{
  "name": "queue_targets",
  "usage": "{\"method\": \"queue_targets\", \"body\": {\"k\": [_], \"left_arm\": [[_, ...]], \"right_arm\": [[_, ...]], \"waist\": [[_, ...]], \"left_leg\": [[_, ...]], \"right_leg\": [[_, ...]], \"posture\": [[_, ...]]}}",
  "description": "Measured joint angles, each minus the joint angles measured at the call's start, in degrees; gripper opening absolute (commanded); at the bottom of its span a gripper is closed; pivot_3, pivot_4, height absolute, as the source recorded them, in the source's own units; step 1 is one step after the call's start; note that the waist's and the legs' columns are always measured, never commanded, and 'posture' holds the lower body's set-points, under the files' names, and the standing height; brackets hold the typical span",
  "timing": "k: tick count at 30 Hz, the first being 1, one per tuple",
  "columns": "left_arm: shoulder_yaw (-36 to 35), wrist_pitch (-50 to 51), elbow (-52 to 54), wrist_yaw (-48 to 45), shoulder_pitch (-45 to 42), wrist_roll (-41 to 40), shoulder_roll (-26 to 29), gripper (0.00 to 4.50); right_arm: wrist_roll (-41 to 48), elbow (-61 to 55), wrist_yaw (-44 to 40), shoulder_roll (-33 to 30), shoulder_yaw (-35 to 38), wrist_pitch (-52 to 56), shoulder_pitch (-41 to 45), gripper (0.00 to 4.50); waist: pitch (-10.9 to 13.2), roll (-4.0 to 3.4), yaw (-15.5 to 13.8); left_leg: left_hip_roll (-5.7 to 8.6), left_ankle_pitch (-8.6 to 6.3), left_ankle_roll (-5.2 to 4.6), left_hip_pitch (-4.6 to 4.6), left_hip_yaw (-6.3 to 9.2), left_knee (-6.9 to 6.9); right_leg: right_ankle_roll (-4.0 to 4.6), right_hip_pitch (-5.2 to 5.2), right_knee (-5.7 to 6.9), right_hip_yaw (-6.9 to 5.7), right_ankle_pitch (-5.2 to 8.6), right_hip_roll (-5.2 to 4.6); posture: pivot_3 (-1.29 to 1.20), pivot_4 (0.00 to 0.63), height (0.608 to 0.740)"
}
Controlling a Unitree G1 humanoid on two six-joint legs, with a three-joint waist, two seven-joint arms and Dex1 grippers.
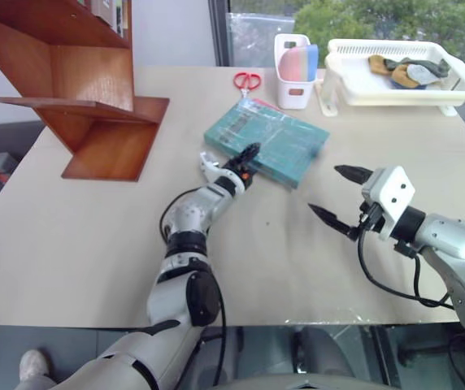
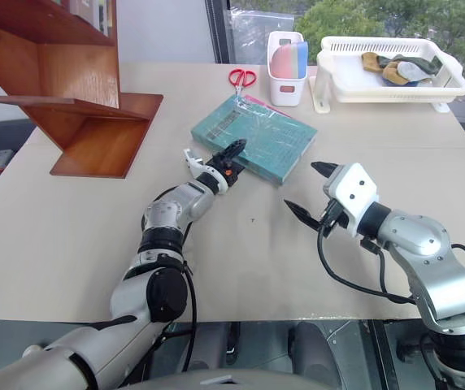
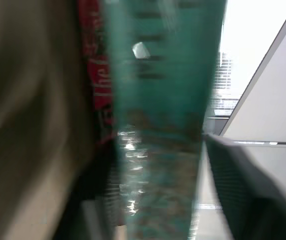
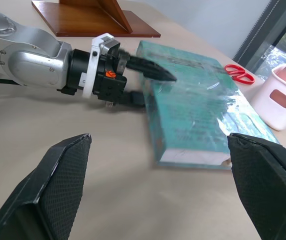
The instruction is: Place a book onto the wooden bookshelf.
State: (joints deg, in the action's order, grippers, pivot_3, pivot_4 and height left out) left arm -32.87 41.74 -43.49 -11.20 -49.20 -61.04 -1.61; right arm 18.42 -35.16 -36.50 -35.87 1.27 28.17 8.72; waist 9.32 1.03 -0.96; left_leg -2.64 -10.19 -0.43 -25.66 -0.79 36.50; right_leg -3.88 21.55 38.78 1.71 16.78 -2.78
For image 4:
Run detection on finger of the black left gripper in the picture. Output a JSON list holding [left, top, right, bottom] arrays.
[[119, 90, 146, 109], [125, 55, 178, 83]]

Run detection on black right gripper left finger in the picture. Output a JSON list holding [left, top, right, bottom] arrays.
[[0, 133, 93, 240]]

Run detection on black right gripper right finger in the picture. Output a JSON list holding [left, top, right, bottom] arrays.
[[227, 132, 286, 240]]

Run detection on thick teal book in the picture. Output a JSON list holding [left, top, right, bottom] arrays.
[[135, 40, 282, 171]]

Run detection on wooden bookshelf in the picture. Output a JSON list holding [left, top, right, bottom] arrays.
[[31, 0, 162, 39]]

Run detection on white plastic container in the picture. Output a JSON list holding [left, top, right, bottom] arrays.
[[250, 60, 286, 132]]

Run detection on red scissors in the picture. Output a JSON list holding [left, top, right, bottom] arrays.
[[224, 63, 256, 85]]

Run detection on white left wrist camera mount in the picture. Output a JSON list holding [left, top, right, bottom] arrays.
[[81, 32, 121, 99]]

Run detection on dark window frame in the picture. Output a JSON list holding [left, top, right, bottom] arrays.
[[232, 0, 286, 76]]

